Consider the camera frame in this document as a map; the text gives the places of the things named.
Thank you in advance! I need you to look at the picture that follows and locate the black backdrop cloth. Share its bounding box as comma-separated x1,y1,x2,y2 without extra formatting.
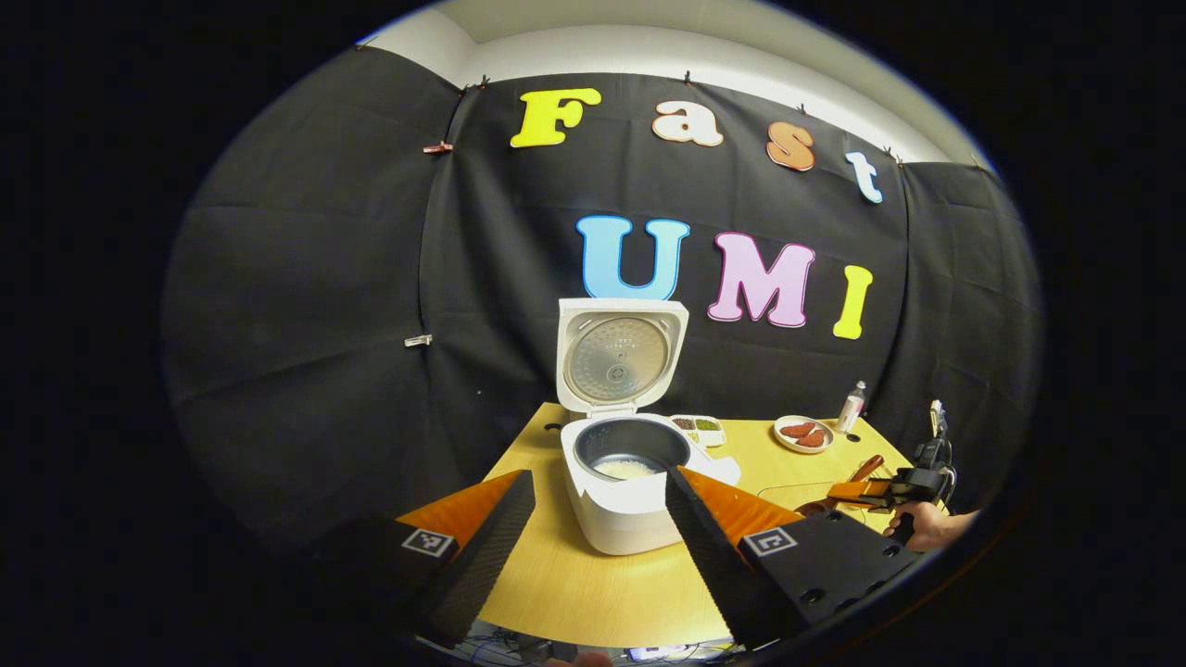
162,46,1046,557

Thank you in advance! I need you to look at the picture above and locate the white rice cooker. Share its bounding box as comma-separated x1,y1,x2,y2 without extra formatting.
554,297,742,557

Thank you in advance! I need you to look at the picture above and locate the white round plate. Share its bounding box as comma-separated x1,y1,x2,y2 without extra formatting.
773,415,835,454

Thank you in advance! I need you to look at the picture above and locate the white divided grain dish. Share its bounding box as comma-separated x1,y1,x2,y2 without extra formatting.
669,414,726,448

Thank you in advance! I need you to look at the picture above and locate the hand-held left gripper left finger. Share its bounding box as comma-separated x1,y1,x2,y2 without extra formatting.
278,469,538,649

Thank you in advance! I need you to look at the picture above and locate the clear bottle with pink label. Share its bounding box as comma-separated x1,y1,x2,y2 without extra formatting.
837,381,868,434

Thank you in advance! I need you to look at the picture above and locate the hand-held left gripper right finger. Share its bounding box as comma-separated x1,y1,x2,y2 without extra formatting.
663,466,927,649

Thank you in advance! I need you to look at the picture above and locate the brown wooden spoon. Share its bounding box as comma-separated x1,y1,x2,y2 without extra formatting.
795,454,886,517

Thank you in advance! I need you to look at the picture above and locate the white rice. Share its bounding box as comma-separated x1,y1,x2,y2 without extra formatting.
593,457,659,481

